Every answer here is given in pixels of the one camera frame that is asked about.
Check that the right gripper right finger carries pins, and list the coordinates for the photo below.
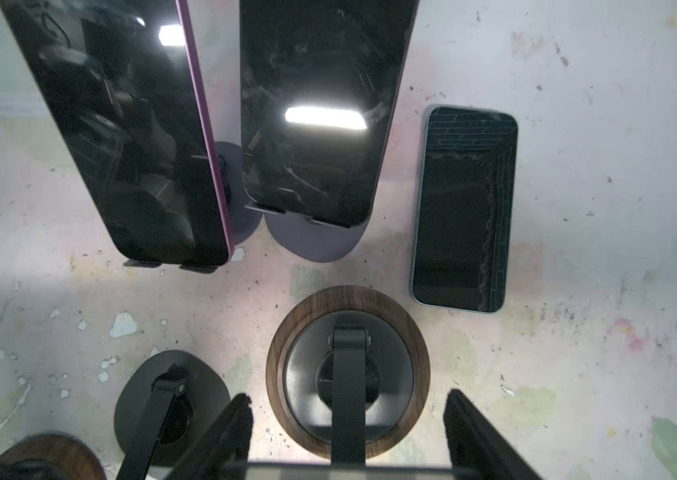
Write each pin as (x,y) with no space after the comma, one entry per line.
(476,449)

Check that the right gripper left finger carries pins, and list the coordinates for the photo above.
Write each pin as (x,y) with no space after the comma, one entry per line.
(222,451)

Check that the wood-base grey phone stand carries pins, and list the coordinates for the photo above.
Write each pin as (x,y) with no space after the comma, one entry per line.
(347,374)

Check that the black phone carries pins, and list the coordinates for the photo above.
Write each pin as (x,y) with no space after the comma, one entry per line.
(319,82)
(463,217)

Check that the middle black phone stand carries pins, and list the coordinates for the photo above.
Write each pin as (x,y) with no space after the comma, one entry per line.
(166,406)

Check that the purple-edged back left phone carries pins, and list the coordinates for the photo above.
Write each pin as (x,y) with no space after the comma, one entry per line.
(123,84)

